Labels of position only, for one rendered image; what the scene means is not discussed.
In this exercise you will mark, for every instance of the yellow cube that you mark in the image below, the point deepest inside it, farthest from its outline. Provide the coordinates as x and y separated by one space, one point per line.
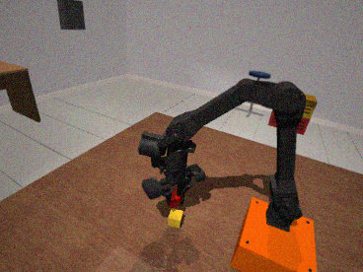
175 218

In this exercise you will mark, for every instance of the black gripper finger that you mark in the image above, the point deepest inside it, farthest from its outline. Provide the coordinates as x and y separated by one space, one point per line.
183 188
168 195

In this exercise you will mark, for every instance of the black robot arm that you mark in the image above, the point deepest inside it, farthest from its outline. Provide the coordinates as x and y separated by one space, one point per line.
287 102

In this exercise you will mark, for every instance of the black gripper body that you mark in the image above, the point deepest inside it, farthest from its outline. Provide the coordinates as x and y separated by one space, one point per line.
173 176

